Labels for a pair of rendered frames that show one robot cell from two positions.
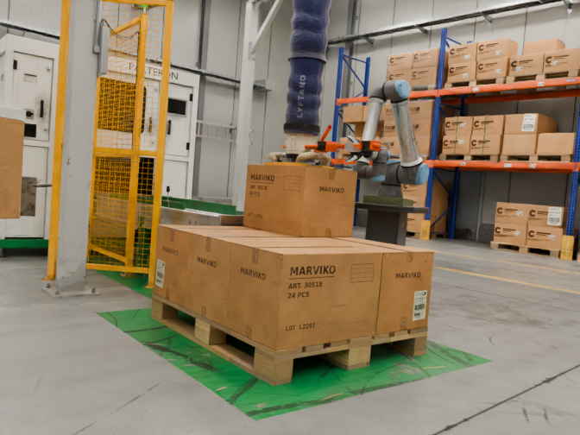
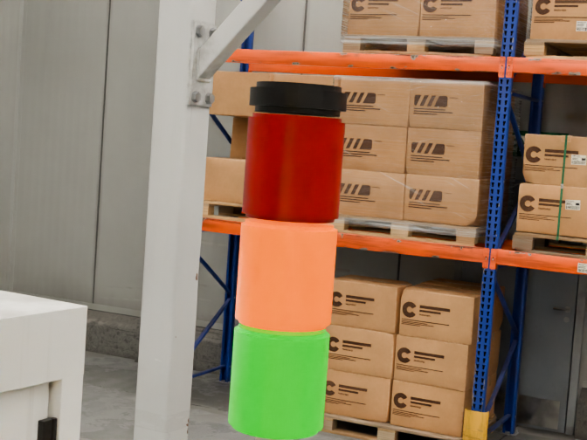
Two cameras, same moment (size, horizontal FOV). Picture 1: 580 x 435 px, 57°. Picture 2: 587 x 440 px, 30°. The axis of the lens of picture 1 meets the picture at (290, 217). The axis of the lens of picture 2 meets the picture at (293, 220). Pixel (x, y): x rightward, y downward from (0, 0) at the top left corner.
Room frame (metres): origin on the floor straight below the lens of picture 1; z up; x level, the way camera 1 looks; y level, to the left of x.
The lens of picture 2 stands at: (3.82, 1.48, 2.31)
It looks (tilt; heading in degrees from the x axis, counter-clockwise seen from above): 4 degrees down; 339
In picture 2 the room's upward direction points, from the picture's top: 4 degrees clockwise
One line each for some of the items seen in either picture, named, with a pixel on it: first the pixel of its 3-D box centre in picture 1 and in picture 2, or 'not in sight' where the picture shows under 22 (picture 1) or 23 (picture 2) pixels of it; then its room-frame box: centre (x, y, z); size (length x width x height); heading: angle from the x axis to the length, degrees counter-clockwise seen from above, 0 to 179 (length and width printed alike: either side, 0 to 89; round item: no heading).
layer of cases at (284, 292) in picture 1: (285, 273); not in sight; (2.93, 0.00, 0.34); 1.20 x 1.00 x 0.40; 39
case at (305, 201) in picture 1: (298, 199); not in sight; (3.34, -0.04, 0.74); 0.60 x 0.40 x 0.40; 38
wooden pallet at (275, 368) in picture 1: (281, 322); not in sight; (2.93, 0.00, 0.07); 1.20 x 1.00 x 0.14; 39
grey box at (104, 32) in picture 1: (100, 52); not in sight; (3.64, 1.35, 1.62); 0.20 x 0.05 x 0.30; 39
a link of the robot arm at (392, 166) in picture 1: (393, 172); not in sight; (3.88, -0.72, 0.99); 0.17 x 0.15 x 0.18; 48
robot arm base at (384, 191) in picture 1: (389, 191); not in sight; (3.88, -0.71, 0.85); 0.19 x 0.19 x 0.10
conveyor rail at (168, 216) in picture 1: (147, 216); not in sight; (4.34, 1.16, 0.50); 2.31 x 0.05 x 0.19; 39
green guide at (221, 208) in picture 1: (192, 204); not in sight; (4.99, 0.92, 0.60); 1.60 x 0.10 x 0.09; 39
